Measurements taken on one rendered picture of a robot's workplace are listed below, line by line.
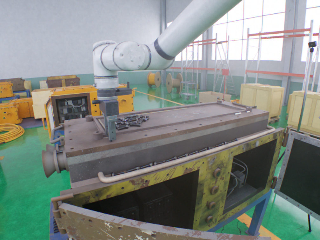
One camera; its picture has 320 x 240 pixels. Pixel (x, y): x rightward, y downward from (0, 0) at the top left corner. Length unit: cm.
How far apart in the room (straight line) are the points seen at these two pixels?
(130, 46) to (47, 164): 58
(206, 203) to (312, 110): 472
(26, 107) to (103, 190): 680
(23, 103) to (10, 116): 86
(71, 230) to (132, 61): 60
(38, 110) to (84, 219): 609
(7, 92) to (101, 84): 891
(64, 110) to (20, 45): 1314
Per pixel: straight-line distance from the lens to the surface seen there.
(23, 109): 742
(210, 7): 51
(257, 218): 210
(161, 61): 61
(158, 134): 79
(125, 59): 52
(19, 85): 1205
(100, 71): 64
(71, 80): 912
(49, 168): 84
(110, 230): 62
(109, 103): 63
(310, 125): 559
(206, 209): 115
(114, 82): 65
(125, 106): 351
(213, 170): 99
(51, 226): 150
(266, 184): 166
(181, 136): 85
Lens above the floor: 165
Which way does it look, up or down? 17 degrees down
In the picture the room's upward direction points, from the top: straight up
